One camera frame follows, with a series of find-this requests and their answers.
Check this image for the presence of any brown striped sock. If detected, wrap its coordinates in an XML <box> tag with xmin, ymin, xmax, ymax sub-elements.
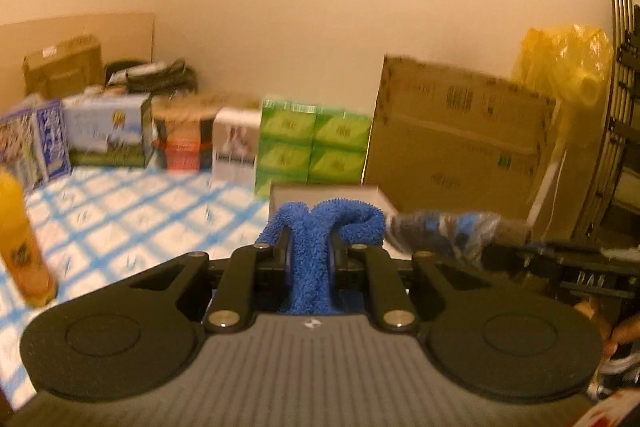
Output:
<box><xmin>385</xmin><ymin>210</ymin><xmax>532</xmax><ymax>269</ymax></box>

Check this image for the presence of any blue fluffy towel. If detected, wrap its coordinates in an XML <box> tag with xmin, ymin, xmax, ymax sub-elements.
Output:
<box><xmin>258</xmin><ymin>198</ymin><xmax>385</xmax><ymax>315</ymax></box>

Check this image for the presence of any black metal rack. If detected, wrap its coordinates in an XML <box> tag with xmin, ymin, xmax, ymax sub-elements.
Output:
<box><xmin>574</xmin><ymin>0</ymin><xmax>639</xmax><ymax>248</ymax></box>

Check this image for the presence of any brown open shoe box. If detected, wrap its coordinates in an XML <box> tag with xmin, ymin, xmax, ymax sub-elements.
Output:
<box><xmin>258</xmin><ymin>182</ymin><xmax>398</xmax><ymax>244</ymax></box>

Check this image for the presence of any blue checked bed sheet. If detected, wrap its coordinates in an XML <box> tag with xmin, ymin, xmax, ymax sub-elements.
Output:
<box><xmin>0</xmin><ymin>163</ymin><xmax>274</xmax><ymax>410</ymax></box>

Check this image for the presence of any large cardboard box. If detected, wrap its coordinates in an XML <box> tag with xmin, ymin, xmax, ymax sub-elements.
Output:
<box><xmin>363</xmin><ymin>55</ymin><xmax>558</xmax><ymax>220</ymax></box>

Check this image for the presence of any white product box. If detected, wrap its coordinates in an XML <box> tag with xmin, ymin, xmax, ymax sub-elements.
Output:
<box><xmin>213</xmin><ymin>107</ymin><xmax>262</xmax><ymax>186</ymax></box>

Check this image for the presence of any green tissue pack bundle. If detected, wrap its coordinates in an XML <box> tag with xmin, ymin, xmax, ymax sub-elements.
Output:
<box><xmin>254</xmin><ymin>98</ymin><xmax>372</xmax><ymax>198</ymax></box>

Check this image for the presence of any orange black gift box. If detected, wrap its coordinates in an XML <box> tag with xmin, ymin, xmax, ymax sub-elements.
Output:
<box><xmin>150</xmin><ymin>93</ymin><xmax>262</xmax><ymax>172</ymax></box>

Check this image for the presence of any yellow plastic bag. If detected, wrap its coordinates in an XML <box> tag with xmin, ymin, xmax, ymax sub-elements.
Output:
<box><xmin>510</xmin><ymin>24</ymin><xmax>613</xmax><ymax>166</ymax></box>

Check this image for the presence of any cow picture milk box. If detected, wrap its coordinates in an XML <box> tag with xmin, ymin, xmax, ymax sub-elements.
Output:
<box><xmin>62</xmin><ymin>93</ymin><xmax>153</xmax><ymax>168</ymax></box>

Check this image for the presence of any orange juice bottle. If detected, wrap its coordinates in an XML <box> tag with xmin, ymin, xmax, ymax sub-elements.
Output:
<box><xmin>1</xmin><ymin>168</ymin><xmax>58</xmax><ymax>308</ymax></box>

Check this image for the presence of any blue milk carton box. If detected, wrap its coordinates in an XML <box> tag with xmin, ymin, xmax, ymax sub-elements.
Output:
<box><xmin>1</xmin><ymin>94</ymin><xmax>72</xmax><ymax>192</ymax></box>

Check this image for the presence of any brown cardboard box behind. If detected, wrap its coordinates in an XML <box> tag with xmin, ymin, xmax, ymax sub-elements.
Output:
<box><xmin>22</xmin><ymin>35</ymin><xmax>105</xmax><ymax>100</ymax></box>

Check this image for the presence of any black cables bundle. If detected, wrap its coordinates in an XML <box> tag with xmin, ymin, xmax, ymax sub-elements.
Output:
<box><xmin>103</xmin><ymin>57</ymin><xmax>199</xmax><ymax>96</ymax></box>

